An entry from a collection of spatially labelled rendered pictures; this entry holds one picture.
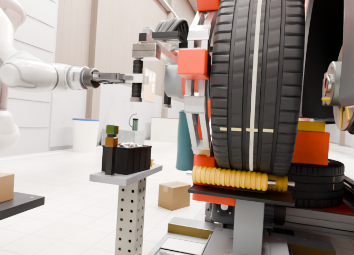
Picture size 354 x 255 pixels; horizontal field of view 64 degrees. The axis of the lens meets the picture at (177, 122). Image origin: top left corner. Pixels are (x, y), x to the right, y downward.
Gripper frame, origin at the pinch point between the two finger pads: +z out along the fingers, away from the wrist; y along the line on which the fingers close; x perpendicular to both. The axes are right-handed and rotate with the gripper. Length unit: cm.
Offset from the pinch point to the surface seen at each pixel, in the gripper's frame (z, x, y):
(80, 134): -283, -48, -367
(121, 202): -18, -54, -30
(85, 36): -331, 157, -432
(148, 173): -7, -39, -34
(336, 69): 65, 6, -10
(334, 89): 65, -1, -10
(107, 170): -15.7, -35.8, -10.7
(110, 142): -14.9, -24.1, -10.2
